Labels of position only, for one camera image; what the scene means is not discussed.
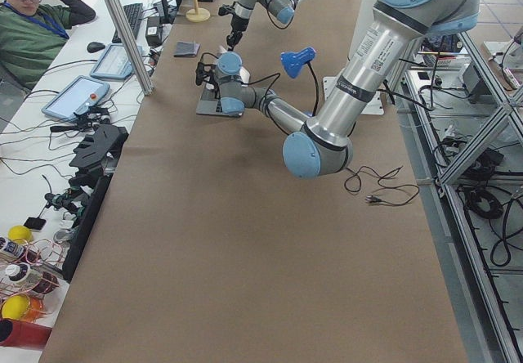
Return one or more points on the black computer mouse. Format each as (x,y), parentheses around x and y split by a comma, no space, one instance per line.
(93,47)

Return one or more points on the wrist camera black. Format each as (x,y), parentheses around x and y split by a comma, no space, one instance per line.
(225,10)
(205,72)

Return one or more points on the black keyboard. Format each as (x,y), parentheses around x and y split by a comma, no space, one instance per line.
(133,14)

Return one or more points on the aluminium frame post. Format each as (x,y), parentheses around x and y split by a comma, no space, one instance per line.
(123,28)

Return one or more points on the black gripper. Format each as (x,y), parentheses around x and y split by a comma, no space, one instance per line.
(235,26)
(215,89)

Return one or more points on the yellow lemon in bowl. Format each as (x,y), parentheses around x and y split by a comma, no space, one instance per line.
(16,307)

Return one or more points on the folded grey cloth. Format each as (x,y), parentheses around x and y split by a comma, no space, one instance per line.
(186,49)

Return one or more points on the black plastic rack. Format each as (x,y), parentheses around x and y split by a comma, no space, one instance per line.
(91,158)

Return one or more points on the far teach pendant tablet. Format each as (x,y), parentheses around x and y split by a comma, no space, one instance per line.
(113,64)

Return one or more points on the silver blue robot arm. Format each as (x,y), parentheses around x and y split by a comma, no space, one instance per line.
(319,144)
(241,10)

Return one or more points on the red cylinder can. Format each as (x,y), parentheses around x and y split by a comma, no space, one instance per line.
(23,334)

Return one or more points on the blue desk lamp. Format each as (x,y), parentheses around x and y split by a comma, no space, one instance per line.
(293,63)

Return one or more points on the teach pendant tablet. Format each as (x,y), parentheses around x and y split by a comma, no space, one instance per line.
(113,64)
(76,98)

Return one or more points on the black power adapter box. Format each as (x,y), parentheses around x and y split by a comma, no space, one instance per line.
(154,31)

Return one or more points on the near teach pendant tablet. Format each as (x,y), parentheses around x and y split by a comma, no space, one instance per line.
(76,98)

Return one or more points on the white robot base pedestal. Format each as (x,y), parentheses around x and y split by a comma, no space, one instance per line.
(356,53)

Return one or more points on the person in green sweater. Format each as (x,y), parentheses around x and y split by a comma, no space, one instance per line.
(34,31)

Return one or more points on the grey laptop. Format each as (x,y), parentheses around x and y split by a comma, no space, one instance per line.
(210,103)

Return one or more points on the yellow ball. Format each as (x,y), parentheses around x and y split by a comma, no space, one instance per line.
(20,234)

